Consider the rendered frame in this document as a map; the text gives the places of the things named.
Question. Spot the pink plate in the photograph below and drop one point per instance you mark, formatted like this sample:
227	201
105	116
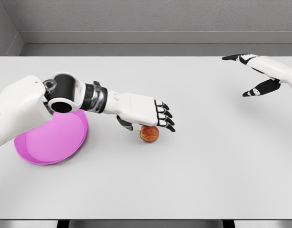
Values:
55	140

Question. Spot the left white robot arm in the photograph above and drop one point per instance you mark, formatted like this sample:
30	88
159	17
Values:
29	104

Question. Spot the red apple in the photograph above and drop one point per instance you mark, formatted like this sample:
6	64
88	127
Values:
149	134

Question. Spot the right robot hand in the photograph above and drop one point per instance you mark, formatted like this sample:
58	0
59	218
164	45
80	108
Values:
262	65

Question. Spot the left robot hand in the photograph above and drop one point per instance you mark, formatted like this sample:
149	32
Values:
139	108

